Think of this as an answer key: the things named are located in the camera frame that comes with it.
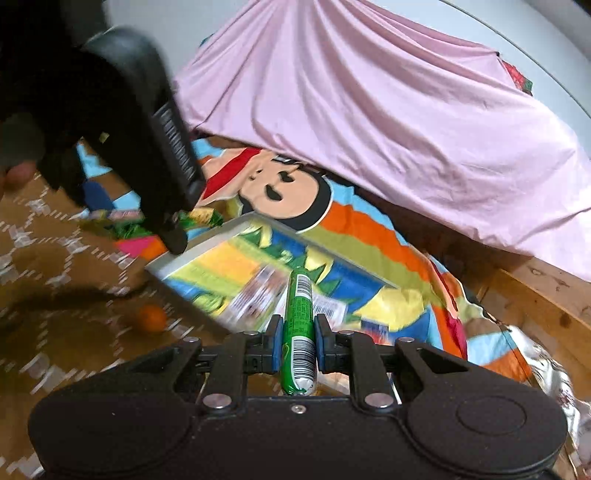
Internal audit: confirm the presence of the yellow green snack packet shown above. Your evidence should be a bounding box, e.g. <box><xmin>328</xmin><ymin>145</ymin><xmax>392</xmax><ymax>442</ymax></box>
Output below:
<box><xmin>182</xmin><ymin>207</ymin><xmax>225</xmax><ymax>229</ymax></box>

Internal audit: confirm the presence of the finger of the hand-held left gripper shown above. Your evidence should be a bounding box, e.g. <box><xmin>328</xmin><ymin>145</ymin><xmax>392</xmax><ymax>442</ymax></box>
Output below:
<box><xmin>139</xmin><ymin>194</ymin><xmax>195</xmax><ymax>254</ymax></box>
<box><xmin>39</xmin><ymin>138</ymin><xmax>114</xmax><ymax>212</ymax></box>

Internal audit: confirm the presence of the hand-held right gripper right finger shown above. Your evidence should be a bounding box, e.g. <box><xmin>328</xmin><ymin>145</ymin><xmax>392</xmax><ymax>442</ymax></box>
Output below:
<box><xmin>315</xmin><ymin>314</ymin><xmax>469</xmax><ymax>411</ymax></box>

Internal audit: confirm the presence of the brown cartoon printed blanket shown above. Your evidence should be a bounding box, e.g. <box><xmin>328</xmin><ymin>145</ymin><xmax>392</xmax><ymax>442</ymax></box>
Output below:
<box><xmin>0</xmin><ymin>134</ymin><xmax>536</xmax><ymax>480</ymax></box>

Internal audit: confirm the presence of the pink and green candy wrapper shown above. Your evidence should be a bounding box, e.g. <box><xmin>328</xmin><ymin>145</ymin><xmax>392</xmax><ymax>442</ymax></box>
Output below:
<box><xmin>85</xmin><ymin>209</ymin><xmax>146</xmax><ymax>223</ymax></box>

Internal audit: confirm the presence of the grey box with dinosaur drawing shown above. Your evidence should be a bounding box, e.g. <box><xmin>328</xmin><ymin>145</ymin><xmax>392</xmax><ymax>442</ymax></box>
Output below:
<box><xmin>145</xmin><ymin>213</ymin><xmax>439</xmax><ymax>398</ymax></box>

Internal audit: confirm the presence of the person's left hand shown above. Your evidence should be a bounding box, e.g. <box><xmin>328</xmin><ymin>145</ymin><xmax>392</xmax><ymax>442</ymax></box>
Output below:
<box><xmin>0</xmin><ymin>159</ymin><xmax>38</xmax><ymax>199</ymax></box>

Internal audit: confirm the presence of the white label snack packet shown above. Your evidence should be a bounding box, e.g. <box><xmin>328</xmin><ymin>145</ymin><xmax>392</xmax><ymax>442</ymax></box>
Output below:
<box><xmin>314</xmin><ymin>295</ymin><xmax>352</xmax><ymax>324</ymax></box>

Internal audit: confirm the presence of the orange mandarin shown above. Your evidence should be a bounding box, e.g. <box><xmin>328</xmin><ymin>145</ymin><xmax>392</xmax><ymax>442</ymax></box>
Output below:
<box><xmin>135</xmin><ymin>305</ymin><xmax>167</xmax><ymax>334</ymax></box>

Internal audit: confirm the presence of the silver foil cloth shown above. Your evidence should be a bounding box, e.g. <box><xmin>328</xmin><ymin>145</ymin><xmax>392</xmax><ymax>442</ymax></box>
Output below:
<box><xmin>471</xmin><ymin>323</ymin><xmax>591</xmax><ymax>480</ymax></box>

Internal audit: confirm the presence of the pink bed sheet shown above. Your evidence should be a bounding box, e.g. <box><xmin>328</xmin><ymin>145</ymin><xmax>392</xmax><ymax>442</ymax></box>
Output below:
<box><xmin>173</xmin><ymin>0</ymin><xmax>591</xmax><ymax>271</ymax></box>

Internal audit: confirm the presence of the colourful wall cloth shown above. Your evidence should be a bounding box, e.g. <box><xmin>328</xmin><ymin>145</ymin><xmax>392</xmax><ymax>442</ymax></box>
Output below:
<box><xmin>501</xmin><ymin>60</ymin><xmax>534</xmax><ymax>95</ymax></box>

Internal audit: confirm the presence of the wooden bed frame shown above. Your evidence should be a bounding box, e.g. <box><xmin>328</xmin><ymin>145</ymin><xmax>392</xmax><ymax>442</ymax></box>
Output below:
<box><xmin>462</xmin><ymin>256</ymin><xmax>591</xmax><ymax>384</ymax></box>

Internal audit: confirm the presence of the green sausage stick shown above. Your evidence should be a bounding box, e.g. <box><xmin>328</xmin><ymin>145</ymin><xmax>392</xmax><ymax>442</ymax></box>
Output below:
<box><xmin>281</xmin><ymin>268</ymin><xmax>318</xmax><ymax>397</ymax></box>

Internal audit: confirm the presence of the white and green snack packet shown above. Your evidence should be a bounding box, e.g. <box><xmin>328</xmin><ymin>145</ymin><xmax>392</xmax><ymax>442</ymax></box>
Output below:
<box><xmin>226</xmin><ymin>265</ymin><xmax>289</xmax><ymax>333</ymax></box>

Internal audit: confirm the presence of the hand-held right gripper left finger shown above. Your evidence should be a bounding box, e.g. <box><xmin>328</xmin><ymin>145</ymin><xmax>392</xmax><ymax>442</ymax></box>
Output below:
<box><xmin>122</xmin><ymin>316</ymin><xmax>283</xmax><ymax>411</ymax></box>

